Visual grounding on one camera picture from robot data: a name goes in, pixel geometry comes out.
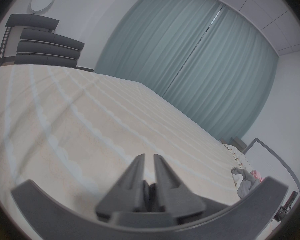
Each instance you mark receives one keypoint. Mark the round white mirror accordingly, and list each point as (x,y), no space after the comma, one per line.
(42,0)

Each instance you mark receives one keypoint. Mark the black chest of drawers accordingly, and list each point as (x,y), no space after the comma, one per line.
(47,46)

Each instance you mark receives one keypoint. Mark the pink garment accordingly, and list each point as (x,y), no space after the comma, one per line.
(258,175)

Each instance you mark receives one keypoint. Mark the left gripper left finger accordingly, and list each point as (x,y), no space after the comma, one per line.
(127,194)

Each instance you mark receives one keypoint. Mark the grey bedside table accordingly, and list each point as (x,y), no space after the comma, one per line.
(237,142)

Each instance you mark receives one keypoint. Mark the white printed pillow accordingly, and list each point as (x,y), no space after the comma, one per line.
(237,156)

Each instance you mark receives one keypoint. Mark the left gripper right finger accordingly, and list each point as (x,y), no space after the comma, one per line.
(172,194)

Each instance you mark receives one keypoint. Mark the grey garment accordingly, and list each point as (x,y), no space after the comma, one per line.
(252,181)

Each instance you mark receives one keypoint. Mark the bed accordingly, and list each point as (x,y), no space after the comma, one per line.
(90,121)

